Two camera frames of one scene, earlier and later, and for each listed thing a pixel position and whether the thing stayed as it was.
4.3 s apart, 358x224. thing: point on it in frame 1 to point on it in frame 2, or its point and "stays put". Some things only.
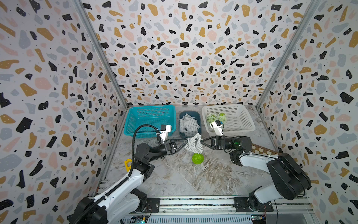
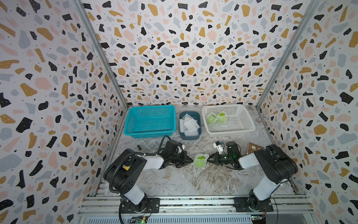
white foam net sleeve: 194,143 to 199,161
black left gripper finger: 177,149 to 184,163
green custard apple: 211,117 stays put
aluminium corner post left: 87,21 stays put
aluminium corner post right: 302,25 stays put
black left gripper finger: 186,141 to 187,159
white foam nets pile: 189,125 stays put
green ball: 222,117 stays put
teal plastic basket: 154,115 stays put
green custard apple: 222,117 stays put
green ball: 211,117 stays put
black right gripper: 218,144 to 216,157
